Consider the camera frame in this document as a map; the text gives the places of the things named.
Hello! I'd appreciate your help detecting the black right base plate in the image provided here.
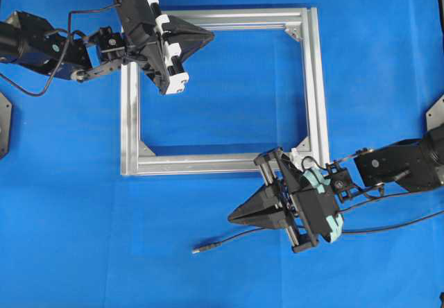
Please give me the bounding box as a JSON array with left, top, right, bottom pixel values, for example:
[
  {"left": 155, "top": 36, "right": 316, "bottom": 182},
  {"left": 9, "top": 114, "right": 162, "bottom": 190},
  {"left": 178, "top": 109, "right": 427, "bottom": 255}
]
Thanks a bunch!
[{"left": 425, "top": 95, "right": 444, "bottom": 131}]

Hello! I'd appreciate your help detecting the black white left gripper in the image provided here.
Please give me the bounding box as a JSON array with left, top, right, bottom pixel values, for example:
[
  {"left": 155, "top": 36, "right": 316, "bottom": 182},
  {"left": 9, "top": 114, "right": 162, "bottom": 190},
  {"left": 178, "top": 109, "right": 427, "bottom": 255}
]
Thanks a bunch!
[{"left": 114, "top": 0, "right": 214, "bottom": 95}]

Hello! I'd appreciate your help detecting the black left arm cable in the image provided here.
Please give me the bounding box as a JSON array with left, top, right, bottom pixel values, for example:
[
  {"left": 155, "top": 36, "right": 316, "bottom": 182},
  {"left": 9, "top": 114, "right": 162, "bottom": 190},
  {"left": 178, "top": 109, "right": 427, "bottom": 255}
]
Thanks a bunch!
[{"left": 0, "top": 3, "right": 122, "bottom": 97}]

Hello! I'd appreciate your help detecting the black wire with plug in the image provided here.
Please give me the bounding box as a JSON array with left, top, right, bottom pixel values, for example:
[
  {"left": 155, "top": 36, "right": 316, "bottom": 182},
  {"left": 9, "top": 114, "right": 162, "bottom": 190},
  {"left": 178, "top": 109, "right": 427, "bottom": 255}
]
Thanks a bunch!
[{"left": 191, "top": 211, "right": 444, "bottom": 255}]

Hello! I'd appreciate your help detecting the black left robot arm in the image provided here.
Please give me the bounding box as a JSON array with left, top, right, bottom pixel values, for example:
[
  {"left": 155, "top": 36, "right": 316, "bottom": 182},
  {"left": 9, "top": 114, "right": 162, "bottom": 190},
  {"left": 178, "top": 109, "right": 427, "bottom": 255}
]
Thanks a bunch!
[{"left": 1, "top": 0, "right": 214, "bottom": 95}]

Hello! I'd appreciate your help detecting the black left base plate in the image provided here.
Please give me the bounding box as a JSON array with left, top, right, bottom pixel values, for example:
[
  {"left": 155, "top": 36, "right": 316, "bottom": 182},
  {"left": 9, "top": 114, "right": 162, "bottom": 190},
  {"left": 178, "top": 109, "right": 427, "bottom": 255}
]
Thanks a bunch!
[{"left": 0, "top": 92, "right": 13, "bottom": 159}]

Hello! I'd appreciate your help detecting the aluminium extrusion square frame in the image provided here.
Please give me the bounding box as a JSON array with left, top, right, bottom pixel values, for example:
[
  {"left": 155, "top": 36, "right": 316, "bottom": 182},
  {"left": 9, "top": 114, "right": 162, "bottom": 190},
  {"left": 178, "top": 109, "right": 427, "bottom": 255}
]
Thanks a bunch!
[{"left": 120, "top": 8, "right": 330, "bottom": 176}]

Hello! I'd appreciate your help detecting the blue table cloth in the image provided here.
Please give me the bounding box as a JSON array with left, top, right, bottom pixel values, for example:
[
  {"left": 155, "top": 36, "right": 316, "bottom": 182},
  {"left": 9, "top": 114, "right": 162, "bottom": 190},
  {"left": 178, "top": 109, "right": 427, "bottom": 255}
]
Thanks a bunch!
[{"left": 1, "top": 0, "right": 443, "bottom": 307}]

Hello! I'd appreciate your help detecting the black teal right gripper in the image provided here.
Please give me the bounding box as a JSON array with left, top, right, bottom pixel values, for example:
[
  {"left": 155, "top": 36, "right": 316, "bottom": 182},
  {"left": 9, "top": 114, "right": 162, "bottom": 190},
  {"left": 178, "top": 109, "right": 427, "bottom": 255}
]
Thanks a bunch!
[{"left": 228, "top": 148, "right": 344, "bottom": 253}]

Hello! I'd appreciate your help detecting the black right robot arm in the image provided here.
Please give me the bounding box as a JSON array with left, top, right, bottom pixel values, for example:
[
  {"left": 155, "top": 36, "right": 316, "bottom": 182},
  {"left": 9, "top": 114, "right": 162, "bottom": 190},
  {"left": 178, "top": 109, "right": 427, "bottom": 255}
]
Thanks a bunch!
[{"left": 228, "top": 126, "right": 443, "bottom": 253}]

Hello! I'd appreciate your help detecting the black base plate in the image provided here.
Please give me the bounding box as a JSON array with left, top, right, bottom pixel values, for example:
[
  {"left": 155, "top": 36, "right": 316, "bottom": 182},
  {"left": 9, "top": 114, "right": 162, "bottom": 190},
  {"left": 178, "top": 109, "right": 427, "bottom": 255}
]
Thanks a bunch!
[
  {"left": 0, "top": 92, "right": 13, "bottom": 159},
  {"left": 425, "top": 95, "right": 444, "bottom": 131}
]

